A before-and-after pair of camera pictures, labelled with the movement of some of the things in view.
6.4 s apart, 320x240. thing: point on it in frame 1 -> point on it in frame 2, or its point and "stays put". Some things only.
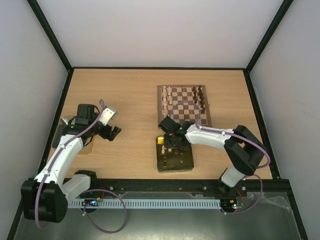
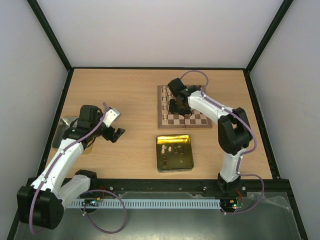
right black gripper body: x=171 y=141 -> x=178 y=106
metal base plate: x=267 y=216 stays put
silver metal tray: x=87 y=149 stays put
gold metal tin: x=170 y=160 stays put
